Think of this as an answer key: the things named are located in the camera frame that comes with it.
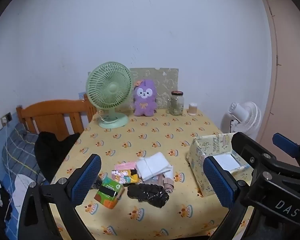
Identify pale pink packet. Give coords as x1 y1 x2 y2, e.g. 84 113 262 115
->
114 162 137 172

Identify colourful cartoon packet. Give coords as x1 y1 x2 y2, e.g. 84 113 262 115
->
112 169 140 184

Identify purple plush toy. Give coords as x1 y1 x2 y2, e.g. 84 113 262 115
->
132 79 158 117

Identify dark grey soft cloth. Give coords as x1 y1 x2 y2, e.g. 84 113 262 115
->
91 176 104 190

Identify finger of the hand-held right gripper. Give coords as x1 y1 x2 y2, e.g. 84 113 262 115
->
231 132 278 167
272 133 300 178

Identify yellow printed storage box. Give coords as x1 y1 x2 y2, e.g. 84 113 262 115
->
186 132 255 197

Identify black plastic bag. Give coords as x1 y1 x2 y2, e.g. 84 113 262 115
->
127 183 170 208

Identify green orange snack packet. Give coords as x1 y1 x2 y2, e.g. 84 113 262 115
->
94 177 125 209

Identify green desk fan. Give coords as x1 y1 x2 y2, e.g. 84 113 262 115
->
86 61 133 129

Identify pink door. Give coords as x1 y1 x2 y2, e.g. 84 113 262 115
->
261 0 300 165

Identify white standing fan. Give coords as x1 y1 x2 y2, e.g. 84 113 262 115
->
220 102 262 137

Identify beige stockings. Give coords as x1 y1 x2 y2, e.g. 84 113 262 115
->
162 176 175 194

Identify glass jar with black lid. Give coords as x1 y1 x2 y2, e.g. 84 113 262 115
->
167 91 185 116

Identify white cable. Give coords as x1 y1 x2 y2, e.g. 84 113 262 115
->
3 124 16 220

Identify yellow printed tablecloth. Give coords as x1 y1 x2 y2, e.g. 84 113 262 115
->
50 107 255 240

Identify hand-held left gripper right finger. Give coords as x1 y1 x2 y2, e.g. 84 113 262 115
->
203 156 256 240

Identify pale grey cloth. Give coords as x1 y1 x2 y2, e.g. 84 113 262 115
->
14 174 40 205

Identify wooden bed headboard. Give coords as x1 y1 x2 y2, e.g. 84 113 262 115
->
16 94 98 140

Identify wall socket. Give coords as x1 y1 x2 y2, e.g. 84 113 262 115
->
0 112 12 128

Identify beige patterned board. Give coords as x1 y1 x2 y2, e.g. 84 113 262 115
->
129 67 179 110

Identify plaid blue bedding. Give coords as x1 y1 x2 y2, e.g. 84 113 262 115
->
1 122 50 188

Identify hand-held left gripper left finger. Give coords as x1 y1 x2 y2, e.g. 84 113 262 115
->
18 153 102 240

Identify dark clothes pile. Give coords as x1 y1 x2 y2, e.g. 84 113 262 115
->
0 192 20 240

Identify black clothing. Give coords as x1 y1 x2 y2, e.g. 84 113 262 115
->
34 131 80 183

